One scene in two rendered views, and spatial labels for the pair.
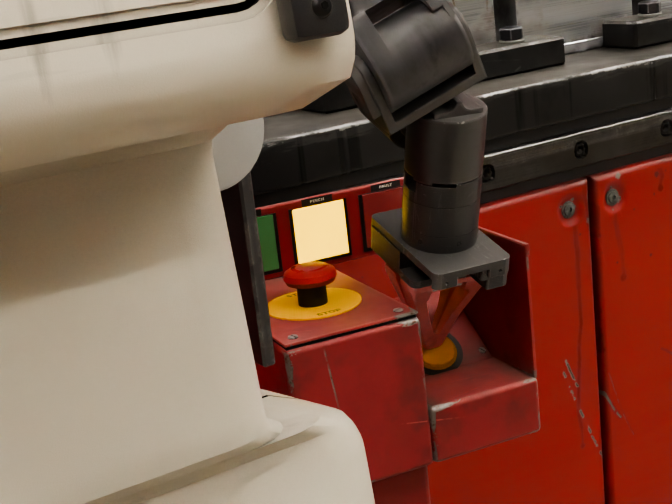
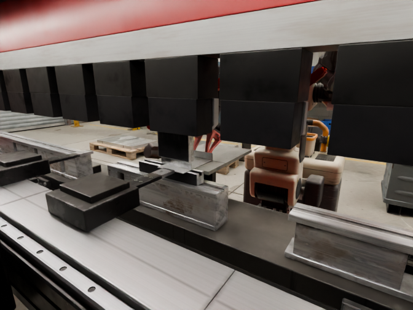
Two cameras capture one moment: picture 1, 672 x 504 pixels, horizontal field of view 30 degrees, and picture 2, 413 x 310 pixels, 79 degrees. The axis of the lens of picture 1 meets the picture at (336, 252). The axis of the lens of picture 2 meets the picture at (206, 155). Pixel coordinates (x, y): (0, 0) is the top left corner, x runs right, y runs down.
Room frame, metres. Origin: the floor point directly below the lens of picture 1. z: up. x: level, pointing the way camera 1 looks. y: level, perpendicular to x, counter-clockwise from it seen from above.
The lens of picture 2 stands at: (1.22, 1.02, 1.21)
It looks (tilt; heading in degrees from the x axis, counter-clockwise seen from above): 16 degrees down; 244
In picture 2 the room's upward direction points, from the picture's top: straight up
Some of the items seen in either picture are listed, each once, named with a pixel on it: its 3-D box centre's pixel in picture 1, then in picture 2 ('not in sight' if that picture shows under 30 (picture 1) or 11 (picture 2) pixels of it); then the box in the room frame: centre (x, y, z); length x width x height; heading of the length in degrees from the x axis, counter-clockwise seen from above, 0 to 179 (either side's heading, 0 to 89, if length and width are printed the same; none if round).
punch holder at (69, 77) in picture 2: not in sight; (83, 93); (1.20, 0.11, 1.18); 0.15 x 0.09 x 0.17; 120
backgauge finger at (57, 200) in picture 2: not in sight; (126, 183); (1.15, 0.51, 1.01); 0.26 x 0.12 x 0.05; 30
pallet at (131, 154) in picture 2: not in sight; (127, 146); (0.49, -3.80, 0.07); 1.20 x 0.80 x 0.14; 119
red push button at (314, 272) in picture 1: (311, 289); not in sight; (0.89, 0.02, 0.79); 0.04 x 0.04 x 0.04
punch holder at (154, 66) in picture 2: not in sight; (182, 96); (1.00, 0.45, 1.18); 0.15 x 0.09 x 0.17; 120
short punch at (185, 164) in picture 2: not in sight; (175, 148); (1.01, 0.43, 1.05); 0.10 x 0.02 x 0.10; 120
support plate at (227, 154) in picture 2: not in sight; (207, 155); (0.88, 0.36, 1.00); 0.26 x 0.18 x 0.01; 30
